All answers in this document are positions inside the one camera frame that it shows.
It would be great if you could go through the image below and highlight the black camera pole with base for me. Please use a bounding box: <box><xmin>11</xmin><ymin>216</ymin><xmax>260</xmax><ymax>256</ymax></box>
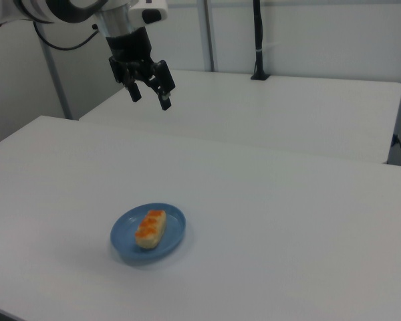
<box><xmin>250</xmin><ymin>0</ymin><xmax>272</xmax><ymax>82</ymax></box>

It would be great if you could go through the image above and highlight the blue round plate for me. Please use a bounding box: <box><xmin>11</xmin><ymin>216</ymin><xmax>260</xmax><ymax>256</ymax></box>
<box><xmin>110</xmin><ymin>202</ymin><xmax>187</xmax><ymax>267</ymax></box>

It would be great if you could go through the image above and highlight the white side table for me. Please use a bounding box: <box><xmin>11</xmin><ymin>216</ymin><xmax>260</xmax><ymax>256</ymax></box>
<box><xmin>78</xmin><ymin>69</ymin><xmax>401</xmax><ymax>165</ymax></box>

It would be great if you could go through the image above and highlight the orange glazed bread loaf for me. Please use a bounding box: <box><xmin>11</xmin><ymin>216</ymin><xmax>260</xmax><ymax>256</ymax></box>
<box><xmin>134</xmin><ymin>209</ymin><xmax>167</xmax><ymax>250</ymax></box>

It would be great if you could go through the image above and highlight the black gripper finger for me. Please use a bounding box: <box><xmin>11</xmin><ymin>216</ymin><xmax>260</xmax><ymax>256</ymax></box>
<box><xmin>108</xmin><ymin>56</ymin><xmax>143</xmax><ymax>104</ymax></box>
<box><xmin>142</xmin><ymin>60</ymin><xmax>177</xmax><ymax>112</ymax></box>

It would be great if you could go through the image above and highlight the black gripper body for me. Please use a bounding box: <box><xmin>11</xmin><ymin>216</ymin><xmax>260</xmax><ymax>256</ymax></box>
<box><xmin>105</xmin><ymin>27</ymin><xmax>155</xmax><ymax>66</ymax></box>

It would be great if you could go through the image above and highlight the grey partition post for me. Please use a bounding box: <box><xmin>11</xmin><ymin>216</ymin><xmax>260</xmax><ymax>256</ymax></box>
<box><xmin>41</xmin><ymin>42</ymin><xmax>74</xmax><ymax>120</ymax></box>
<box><xmin>201</xmin><ymin>0</ymin><xmax>219</xmax><ymax>72</ymax></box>

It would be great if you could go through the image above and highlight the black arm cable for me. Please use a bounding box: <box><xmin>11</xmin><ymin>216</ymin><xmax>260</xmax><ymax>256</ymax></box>
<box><xmin>32</xmin><ymin>21</ymin><xmax>100</xmax><ymax>51</ymax></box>

